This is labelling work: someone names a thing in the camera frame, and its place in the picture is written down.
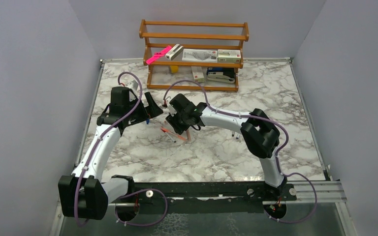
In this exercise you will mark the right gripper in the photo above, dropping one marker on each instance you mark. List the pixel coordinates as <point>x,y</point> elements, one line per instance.
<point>172,120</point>

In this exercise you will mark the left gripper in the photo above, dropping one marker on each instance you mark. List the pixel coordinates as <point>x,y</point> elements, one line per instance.
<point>151,111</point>

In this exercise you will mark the peach orange highlighter pen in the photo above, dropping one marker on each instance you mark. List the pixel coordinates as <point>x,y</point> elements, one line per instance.
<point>188,135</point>

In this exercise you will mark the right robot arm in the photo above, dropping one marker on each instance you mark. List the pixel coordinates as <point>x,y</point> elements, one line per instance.
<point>260,134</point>

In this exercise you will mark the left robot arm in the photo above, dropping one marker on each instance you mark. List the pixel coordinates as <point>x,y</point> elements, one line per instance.
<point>82,194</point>

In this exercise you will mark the red cap marker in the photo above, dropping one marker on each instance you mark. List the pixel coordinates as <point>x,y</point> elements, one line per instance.
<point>169,136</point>

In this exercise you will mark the small white red box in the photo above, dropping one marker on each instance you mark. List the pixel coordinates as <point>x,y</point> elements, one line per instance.
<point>198,74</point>

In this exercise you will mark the yellow small object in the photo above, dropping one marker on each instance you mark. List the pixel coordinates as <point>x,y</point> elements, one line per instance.
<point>173,68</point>

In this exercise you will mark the blue grey stapler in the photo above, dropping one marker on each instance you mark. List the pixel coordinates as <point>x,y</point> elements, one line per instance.
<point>221,74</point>

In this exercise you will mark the wooden three-tier shelf rack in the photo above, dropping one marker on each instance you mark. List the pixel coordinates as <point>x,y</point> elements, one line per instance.
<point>151,48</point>

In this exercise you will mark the white patterned flat packet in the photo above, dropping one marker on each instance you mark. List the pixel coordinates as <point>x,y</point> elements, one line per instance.
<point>199,55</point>

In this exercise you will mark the white grey eraser box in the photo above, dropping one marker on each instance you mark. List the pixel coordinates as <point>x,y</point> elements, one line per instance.
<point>174,52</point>

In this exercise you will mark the green white staples box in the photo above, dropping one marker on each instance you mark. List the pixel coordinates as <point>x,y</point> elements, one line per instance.
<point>229,56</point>

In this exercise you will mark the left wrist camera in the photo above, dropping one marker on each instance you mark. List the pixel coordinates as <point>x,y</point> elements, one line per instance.
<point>134,85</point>

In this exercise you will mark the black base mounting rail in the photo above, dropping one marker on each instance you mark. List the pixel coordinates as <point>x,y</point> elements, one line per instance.
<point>199,197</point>

